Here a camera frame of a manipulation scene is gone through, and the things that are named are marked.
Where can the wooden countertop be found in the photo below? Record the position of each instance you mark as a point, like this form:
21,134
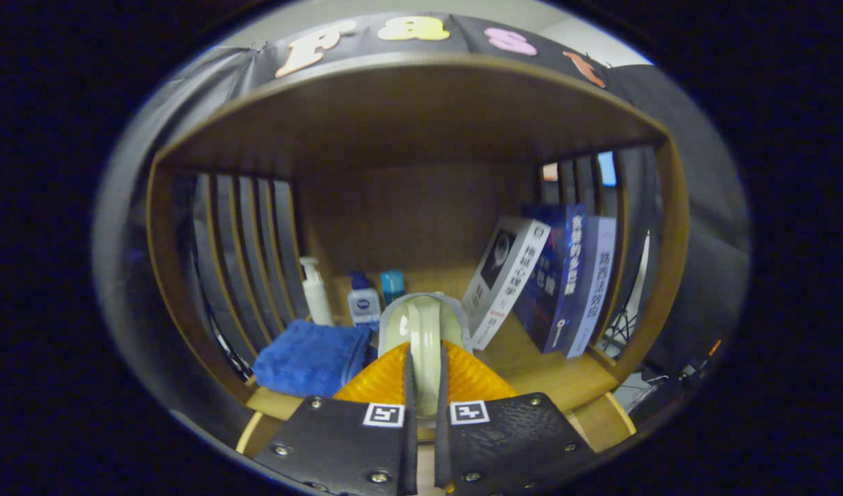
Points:
532,372

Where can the clear blue bottle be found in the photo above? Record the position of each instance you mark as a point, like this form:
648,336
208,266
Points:
392,286

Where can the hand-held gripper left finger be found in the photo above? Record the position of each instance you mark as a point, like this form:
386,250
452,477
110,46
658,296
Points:
410,441

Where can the blue rolled towel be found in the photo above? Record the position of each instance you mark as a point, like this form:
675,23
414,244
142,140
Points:
311,358

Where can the white book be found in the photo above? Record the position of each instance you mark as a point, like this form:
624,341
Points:
507,275

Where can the pale blue book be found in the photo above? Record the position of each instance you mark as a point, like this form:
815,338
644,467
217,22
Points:
597,289

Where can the dark blue book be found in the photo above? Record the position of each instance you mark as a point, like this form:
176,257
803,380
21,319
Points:
552,289

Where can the wooden cabinet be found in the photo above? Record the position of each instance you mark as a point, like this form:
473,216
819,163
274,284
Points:
408,117

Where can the black tripod stand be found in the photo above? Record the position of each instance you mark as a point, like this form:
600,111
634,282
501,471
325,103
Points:
623,329

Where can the white pump bottle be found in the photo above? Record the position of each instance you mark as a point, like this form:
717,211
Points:
317,293

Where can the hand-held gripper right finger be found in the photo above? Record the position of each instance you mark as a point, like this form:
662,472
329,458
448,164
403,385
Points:
441,441

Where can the white bottle with blue cap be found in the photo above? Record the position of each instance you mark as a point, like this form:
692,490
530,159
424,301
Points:
363,303

